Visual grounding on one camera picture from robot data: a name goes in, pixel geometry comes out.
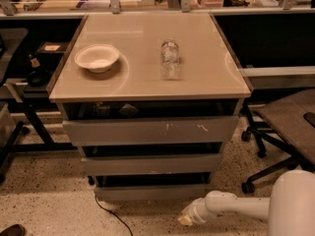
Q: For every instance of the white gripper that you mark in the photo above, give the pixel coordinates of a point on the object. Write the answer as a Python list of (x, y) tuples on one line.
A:
[(196, 212)]

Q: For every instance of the grey bottom drawer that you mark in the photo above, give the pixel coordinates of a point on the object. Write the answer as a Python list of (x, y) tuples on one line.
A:
[(152, 187)]

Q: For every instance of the grey drawer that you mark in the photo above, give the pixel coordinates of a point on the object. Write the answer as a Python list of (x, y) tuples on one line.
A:
[(151, 159), (90, 124), (152, 187)]

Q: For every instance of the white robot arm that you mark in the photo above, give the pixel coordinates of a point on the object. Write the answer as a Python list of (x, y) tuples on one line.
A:
[(289, 211)]

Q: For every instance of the grey middle drawer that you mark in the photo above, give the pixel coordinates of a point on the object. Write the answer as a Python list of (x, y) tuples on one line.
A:
[(151, 159)]

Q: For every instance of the grey drawer cabinet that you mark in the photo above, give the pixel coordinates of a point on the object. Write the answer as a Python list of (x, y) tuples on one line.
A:
[(207, 70)]

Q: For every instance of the grey top drawer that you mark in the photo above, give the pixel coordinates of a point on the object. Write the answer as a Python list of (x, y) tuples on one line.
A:
[(90, 124)]

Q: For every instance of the black office chair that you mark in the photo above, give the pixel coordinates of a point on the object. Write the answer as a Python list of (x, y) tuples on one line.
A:
[(288, 124)]

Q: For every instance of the clear plastic water bottle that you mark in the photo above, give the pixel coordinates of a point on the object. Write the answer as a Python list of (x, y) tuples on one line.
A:
[(169, 60)]

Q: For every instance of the dark shoe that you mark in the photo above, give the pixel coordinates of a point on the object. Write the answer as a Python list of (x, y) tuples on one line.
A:
[(14, 230)]

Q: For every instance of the white paper bowl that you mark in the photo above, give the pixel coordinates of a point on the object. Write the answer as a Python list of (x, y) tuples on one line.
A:
[(97, 58)]

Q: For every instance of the black device under desk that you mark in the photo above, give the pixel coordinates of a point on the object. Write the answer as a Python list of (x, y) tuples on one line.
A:
[(39, 76)]

